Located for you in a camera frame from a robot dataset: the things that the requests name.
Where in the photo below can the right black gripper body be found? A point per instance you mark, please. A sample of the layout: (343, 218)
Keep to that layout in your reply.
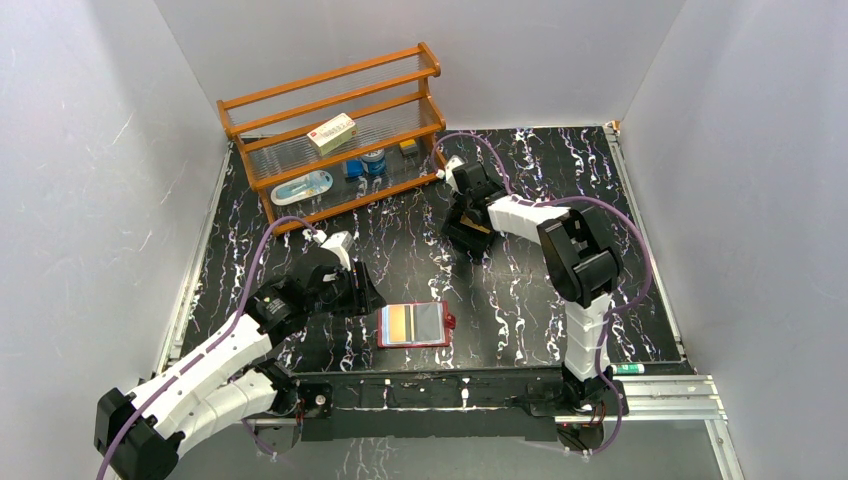
(498, 188)

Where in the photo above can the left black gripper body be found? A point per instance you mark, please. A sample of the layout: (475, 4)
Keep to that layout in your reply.
(361, 288)

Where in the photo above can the black plastic card tray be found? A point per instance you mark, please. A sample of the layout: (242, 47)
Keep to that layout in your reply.
(466, 240)

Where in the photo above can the gold credit card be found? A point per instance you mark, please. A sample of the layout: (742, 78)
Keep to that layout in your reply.
(399, 325)
(467, 222)

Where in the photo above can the red card holder wallet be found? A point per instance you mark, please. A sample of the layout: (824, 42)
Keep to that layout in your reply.
(433, 323)

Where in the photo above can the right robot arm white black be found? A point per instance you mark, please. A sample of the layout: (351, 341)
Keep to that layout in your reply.
(582, 267)

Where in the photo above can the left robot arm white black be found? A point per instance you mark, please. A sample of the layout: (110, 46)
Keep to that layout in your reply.
(142, 434)

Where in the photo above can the small yellow black block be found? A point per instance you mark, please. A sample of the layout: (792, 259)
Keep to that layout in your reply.
(409, 148)

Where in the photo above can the blue white round tin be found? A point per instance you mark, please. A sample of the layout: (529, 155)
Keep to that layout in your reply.
(374, 162)

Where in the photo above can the white blue blister pack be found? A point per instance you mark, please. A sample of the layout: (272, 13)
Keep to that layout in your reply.
(301, 188)

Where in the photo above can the small blue box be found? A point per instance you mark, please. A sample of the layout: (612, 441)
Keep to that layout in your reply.
(353, 169)

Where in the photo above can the white cardboard box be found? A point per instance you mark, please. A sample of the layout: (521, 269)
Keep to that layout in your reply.
(332, 134)

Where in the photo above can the orange wooden shelf rack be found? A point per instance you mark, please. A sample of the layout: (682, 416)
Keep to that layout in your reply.
(389, 98)

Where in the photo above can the green white marker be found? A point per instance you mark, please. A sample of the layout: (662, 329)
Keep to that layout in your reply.
(628, 369)

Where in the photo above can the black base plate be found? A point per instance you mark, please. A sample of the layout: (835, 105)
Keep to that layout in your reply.
(500, 402)

